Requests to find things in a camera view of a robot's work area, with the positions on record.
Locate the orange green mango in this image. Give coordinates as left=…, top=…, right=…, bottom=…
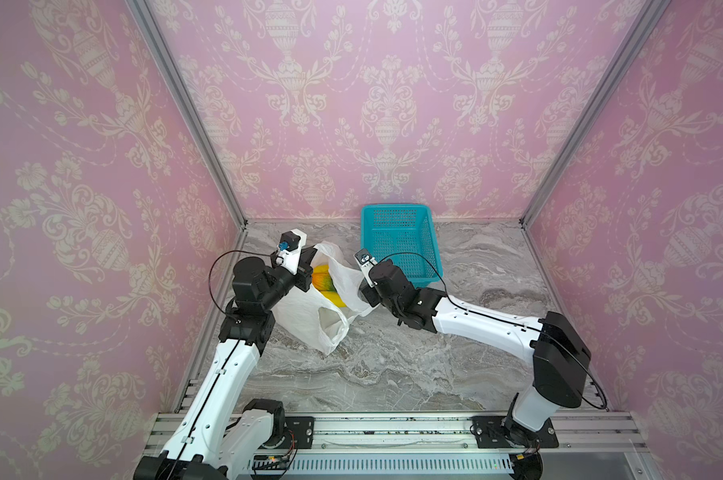
left=311, top=264, right=337, bottom=293

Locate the white plastic bag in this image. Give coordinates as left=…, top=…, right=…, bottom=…
left=272, top=242, right=375, bottom=355

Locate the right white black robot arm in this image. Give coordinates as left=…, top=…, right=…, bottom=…
left=355, top=249, right=591, bottom=448

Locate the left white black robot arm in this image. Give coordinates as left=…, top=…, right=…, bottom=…
left=133, top=242, right=316, bottom=479

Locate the yellow banana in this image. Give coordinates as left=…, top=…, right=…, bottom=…
left=321, top=291, right=346, bottom=308

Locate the teal plastic basket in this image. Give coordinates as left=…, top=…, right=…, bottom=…
left=360, top=204, right=443, bottom=287

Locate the perforated white vent strip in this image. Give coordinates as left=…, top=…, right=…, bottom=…
left=249, top=453, right=513, bottom=475

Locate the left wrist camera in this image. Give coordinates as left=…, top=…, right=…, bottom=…
left=272, top=229, right=307, bottom=275

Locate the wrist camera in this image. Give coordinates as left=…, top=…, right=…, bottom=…
left=272, top=229, right=307, bottom=275
left=354, top=249, right=377, bottom=287

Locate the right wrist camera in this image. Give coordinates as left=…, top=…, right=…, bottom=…
left=354, top=249, right=377, bottom=287

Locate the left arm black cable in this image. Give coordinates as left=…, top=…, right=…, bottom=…
left=207, top=248, right=278, bottom=319

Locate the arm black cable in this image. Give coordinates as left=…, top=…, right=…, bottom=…
left=207, top=248, right=278, bottom=319
left=377, top=251, right=609, bottom=412

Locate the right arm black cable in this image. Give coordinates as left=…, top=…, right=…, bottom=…
left=377, top=251, right=609, bottom=412

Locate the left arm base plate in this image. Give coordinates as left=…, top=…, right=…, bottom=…
left=262, top=416, right=315, bottom=450

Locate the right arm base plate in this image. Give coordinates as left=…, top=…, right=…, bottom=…
left=469, top=415, right=559, bottom=449

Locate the aluminium front rail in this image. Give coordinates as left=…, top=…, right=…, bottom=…
left=293, top=410, right=649, bottom=453

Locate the left corner aluminium post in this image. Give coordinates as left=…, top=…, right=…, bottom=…
left=125, top=0, right=247, bottom=230

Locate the corner aluminium post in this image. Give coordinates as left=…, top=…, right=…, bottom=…
left=519, top=0, right=671, bottom=232
left=125, top=0, right=247, bottom=230

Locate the right corner aluminium post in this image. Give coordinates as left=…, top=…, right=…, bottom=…
left=519, top=0, right=671, bottom=232

